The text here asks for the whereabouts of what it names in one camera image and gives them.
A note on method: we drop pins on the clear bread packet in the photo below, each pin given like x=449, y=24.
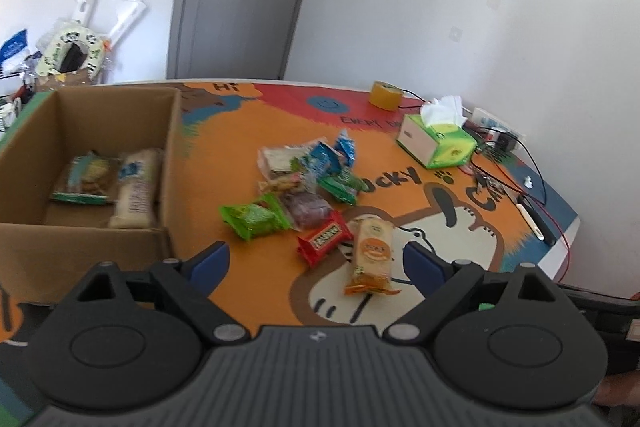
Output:
x=279, y=159

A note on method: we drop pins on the dark green snack packet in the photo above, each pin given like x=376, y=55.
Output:
x=342, y=187

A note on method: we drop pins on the short white plastic board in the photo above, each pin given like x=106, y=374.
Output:
x=125, y=22

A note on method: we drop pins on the bunch of keys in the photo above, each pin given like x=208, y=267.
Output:
x=484, y=179

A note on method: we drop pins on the orange cat printed mat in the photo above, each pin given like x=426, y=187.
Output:
x=225, y=147

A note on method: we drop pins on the blue plastic bag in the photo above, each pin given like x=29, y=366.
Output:
x=12, y=47

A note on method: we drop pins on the person's right forearm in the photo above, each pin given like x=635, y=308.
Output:
x=620, y=389

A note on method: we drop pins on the black power adapter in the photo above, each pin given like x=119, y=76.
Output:
x=505, y=141

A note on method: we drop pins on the clear orange snack packet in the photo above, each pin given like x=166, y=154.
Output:
x=282, y=183

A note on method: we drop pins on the green tissue box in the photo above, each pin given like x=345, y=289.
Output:
x=435, y=142

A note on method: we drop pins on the purple snack packet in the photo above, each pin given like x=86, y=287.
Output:
x=309, y=209

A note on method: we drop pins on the white power strip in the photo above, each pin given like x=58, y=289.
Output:
x=500, y=122

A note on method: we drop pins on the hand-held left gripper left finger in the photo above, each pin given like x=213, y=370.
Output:
x=212, y=263

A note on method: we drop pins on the blue snack packet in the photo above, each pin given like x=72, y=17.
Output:
x=322, y=158
x=347, y=148

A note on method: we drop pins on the brown cardboard box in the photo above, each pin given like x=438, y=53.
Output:
x=75, y=262

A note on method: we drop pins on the bright green snack packet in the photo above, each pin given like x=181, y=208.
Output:
x=255, y=219

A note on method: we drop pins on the long white snack packet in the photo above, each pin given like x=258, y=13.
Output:
x=136, y=192

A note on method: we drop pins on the utility knife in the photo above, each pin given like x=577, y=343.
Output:
x=535, y=222

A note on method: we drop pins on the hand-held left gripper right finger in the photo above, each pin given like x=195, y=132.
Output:
x=421, y=266

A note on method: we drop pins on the green cracker packet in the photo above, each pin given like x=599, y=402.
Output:
x=87, y=179

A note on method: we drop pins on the brown tape roll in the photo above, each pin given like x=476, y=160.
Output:
x=385, y=96

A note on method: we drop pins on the red snack packet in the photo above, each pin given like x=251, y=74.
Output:
x=325, y=243

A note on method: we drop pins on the orange biscuit packet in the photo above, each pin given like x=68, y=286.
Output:
x=372, y=254

